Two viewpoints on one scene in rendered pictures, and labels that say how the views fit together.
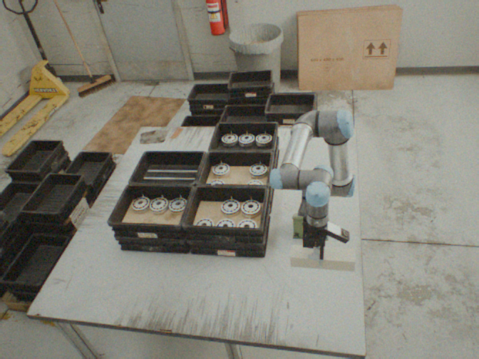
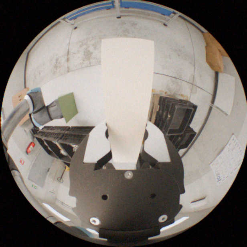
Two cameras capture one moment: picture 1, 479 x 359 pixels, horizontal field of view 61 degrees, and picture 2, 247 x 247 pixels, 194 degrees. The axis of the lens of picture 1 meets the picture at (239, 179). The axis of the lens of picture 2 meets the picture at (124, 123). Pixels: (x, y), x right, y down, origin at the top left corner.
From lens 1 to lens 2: 1.53 m
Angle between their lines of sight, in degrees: 48
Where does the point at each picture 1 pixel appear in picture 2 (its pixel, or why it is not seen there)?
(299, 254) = (132, 155)
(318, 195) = not seen: outside the picture
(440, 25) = (15, 83)
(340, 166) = (16, 114)
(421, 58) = (22, 83)
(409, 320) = (98, 55)
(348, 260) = (149, 57)
